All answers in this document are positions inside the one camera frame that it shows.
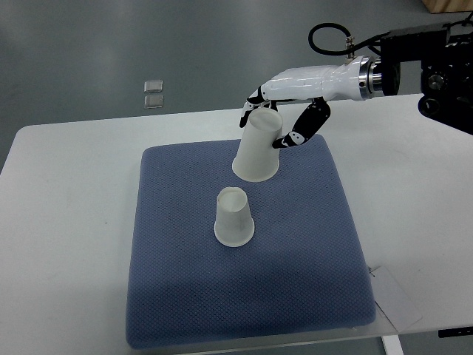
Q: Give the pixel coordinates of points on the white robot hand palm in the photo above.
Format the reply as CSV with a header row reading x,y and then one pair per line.
x,y
349,81

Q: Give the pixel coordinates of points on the white paper cup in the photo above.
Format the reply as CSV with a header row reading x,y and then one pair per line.
x,y
234,225
256,160

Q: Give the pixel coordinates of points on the upper floor socket plate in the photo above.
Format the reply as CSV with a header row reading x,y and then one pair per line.
x,y
155,85

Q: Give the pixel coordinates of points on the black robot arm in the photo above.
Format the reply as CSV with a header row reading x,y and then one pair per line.
x,y
372,66

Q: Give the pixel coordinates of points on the white paper tag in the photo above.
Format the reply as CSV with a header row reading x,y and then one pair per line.
x,y
393,300

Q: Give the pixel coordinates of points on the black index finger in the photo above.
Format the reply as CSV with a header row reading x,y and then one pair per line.
x,y
273,105

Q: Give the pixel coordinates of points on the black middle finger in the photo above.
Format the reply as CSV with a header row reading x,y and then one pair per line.
x,y
247,109

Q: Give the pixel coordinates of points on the blue textured cushion mat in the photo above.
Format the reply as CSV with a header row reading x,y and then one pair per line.
x,y
303,269

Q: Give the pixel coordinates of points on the wooden furniture corner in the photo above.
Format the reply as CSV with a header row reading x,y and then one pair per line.
x,y
448,6

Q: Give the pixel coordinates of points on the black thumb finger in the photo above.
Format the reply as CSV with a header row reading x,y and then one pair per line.
x,y
306,126

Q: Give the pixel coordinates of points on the black table bracket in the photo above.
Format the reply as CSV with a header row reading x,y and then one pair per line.
x,y
455,332

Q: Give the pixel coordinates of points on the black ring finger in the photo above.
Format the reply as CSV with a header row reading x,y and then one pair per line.
x,y
256,97

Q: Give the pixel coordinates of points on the white table leg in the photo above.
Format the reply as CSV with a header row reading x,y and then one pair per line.
x,y
392,345

